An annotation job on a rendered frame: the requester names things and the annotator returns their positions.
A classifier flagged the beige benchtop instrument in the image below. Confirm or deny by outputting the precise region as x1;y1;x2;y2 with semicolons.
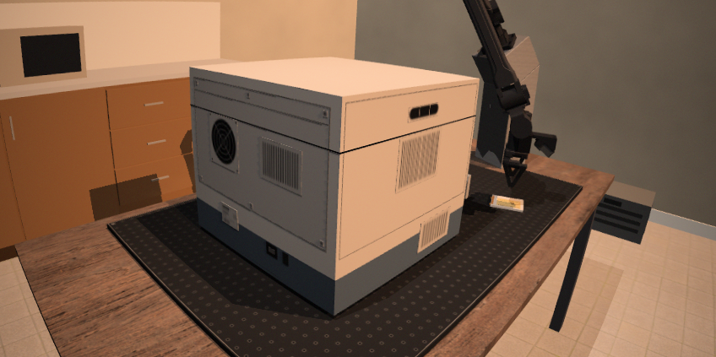
189;57;480;316

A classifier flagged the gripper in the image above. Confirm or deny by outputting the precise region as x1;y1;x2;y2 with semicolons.
502;129;529;187

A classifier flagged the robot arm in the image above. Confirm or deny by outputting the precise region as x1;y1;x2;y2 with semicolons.
463;0;557;158

